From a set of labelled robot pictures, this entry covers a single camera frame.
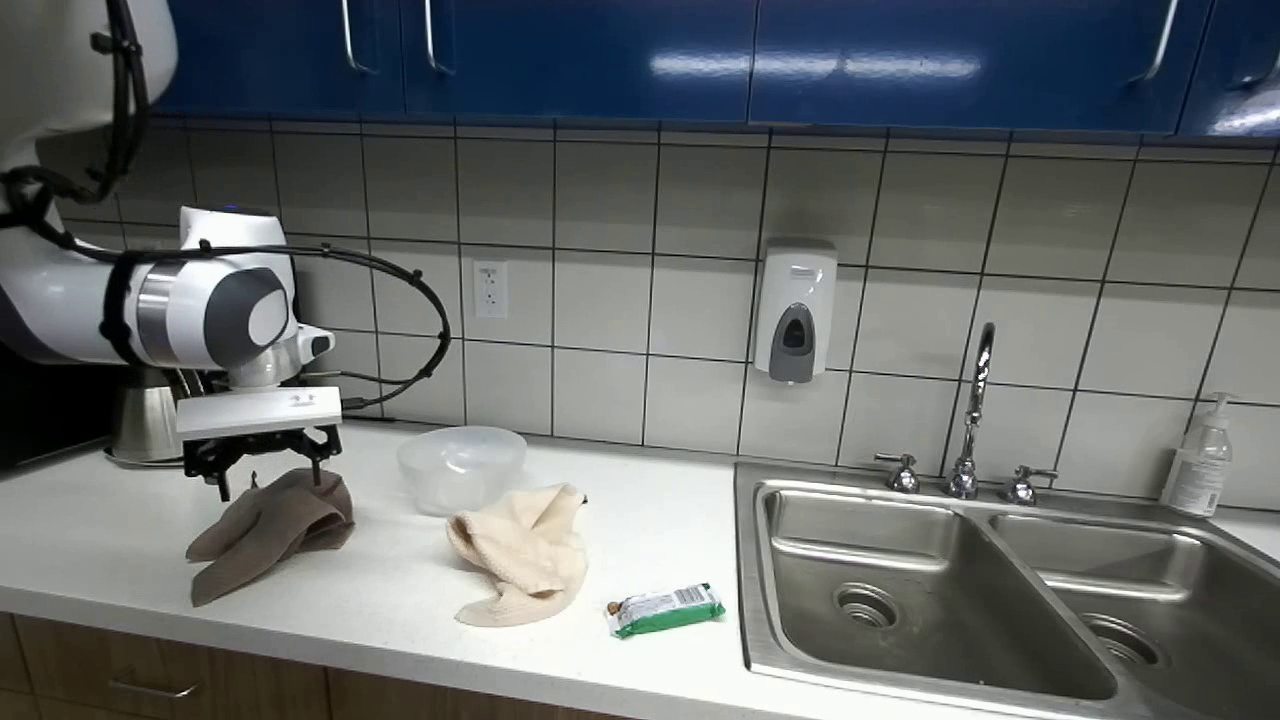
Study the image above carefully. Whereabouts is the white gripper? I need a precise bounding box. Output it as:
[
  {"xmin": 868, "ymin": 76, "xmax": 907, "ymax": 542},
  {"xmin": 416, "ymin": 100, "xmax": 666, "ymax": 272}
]
[{"xmin": 171, "ymin": 384, "xmax": 347, "ymax": 509}]

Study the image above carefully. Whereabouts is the brown towel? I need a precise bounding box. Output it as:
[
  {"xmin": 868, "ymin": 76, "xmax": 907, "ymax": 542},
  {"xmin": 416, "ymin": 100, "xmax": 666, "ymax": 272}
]
[{"xmin": 180, "ymin": 464, "xmax": 361, "ymax": 612}]

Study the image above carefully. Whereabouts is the translucent white bowl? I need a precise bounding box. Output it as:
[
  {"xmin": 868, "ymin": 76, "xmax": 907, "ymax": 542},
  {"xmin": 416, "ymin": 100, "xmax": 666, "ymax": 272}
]
[{"xmin": 397, "ymin": 425, "xmax": 531, "ymax": 520}]

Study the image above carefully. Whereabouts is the beige towel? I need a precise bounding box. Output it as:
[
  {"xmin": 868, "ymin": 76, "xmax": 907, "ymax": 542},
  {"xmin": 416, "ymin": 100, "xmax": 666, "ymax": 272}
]
[{"xmin": 444, "ymin": 480, "xmax": 593, "ymax": 634}]

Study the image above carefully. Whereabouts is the stainless steel carafe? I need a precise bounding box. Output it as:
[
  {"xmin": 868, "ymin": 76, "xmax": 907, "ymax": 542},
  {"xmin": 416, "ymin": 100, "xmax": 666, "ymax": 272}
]
[{"xmin": 107, "ymin": 381, "xmax": 184, "ymax": 468}]

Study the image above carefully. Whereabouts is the wooden cabinet panel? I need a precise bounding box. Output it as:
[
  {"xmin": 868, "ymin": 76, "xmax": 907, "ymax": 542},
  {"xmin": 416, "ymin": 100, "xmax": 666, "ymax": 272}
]
[
  {"xmin": 322, "ymin": 664, "xmax": 632, "ymax": 720},
  {"xmin": 9, "ymin": 612, "xmax": 330, "ymax": 720}
]

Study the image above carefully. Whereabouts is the black and silver microwave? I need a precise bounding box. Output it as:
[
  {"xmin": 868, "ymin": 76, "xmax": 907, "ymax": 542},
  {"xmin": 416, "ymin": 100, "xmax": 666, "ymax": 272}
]
[{"xmin": 0, "ymin": 356, "xmax": 126, "ymax": 480}]

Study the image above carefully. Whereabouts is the blue upper cabinet door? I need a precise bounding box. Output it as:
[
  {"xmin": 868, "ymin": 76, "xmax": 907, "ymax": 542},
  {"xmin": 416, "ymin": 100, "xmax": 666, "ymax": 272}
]
[
  {"xmin": 393, "ymin": 0, "xmax": 761, "ymax": 137},
  {"xmin": 1175, "ymin": 0, "xmax": 1280, "ymax": 145},
  {"xmin": 749, "ymin": 0, "xmax": 1198, "ymax": 145},
  {"xmin": 156, "ymin": 0, "xmax": 399, "ymax": 134}
]

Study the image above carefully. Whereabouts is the chrome faucet knob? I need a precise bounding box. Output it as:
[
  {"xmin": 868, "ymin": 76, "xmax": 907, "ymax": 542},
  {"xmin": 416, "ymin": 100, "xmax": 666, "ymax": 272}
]
[
  {"xmin": 999, "ymin": 459, "xmax": 1055, "ymax": 509},
  {"xmin": 870, "ymin": 454, "xmax": 928, "ymax": 498}
]

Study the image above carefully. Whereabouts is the stainless steel double sink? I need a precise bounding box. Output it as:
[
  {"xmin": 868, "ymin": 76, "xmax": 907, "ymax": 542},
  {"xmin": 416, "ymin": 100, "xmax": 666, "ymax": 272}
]
[{"xmin": 731, "ymin": 459, "xmax": 1280, "ymax": 720}]

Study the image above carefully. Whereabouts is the chrome gooseneck faucet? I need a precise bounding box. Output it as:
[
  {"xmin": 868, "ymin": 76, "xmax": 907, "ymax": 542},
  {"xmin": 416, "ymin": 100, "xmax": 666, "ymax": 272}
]
[{"xmin": 934, "ymin": 316, "xmax": 1002, "ymax": 500}]

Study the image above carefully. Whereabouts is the clear soap pump bottle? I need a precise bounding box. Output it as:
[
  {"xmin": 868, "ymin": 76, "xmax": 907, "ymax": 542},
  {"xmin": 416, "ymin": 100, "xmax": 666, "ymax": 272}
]
[{"xmin": 1156, "ymin": 392, "xmax": 1236, "ymax": 520}]

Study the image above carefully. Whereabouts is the silver drawer handle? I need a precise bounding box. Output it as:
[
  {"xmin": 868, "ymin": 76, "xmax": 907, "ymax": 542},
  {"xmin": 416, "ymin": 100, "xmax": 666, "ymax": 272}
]
[{"xmin": 104, "ymin": 677, "xmax": 202, "ymax": 709}]

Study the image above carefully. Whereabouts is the white wall outlet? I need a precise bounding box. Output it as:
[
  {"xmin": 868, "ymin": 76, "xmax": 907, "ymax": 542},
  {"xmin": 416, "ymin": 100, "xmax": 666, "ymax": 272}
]
[{"xmin": 469, "ymin": 258, "xmax": 517, "ymax": 325}]

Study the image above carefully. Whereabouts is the silver cabinet door handle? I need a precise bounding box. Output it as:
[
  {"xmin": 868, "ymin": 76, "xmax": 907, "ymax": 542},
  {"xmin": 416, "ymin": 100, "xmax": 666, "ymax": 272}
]
[
  {"xmin": 1126, "ymin": 0, "xmax": 1183, "ymax": 94},
  {"xmin": 334, "ymin": 0, "xmax": 371, "ymax": 80},
  {"xmin": 418, "ymin": 0, "xmax": 456, "ymax": 80}
]

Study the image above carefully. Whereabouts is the white wall soap dispenser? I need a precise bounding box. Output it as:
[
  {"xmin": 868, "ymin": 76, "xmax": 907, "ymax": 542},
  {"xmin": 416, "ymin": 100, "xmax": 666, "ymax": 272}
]
[{"xmin": 753, "ymin": 242, "xmax": 841, "ymax": 389}]

